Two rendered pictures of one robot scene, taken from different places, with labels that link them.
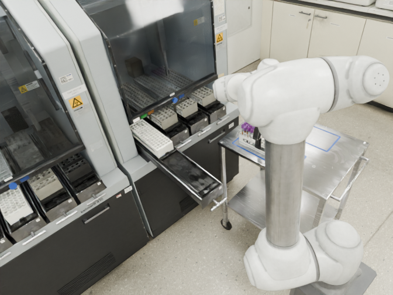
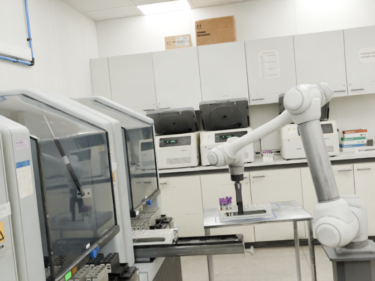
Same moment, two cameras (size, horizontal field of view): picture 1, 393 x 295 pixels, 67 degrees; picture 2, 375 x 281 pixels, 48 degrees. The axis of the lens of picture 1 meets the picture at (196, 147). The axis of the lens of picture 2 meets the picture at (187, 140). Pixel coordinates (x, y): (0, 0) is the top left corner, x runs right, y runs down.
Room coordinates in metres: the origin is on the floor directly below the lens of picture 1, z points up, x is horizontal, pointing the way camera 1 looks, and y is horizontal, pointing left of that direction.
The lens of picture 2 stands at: (-0.38, 1.57, 1.42)
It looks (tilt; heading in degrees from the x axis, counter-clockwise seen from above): 3 degrees down; 314
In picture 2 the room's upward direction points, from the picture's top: 5 degrees counter-clockwise
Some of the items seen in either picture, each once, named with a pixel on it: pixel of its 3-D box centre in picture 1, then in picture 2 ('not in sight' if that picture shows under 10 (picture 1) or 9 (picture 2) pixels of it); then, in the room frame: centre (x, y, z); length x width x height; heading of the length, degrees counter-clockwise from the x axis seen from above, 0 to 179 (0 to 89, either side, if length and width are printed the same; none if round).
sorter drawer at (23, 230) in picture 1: (9, 188); not in sight; (1.07, 0.97, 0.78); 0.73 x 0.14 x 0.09; 35
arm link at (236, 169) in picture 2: not in sight; (236, 169); (1.09, -0.34, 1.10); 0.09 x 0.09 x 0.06
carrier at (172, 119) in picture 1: (168, 121); (145, 227); (1.38, 0.14, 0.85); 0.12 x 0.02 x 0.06; 126
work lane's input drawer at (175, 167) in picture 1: (171, 161); (179, 247); (1.12, 0.14, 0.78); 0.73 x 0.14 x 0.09; 35
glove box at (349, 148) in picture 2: not in sight; (351, 147); (1.50, -2.97, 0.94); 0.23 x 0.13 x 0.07; 40
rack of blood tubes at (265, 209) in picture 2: (268, 144); (244, 212); (1.07, -0.36, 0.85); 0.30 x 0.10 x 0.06; 41
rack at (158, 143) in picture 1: (150, 138); (144, 238); (1.27, 0.24, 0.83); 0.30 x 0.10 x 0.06; 35
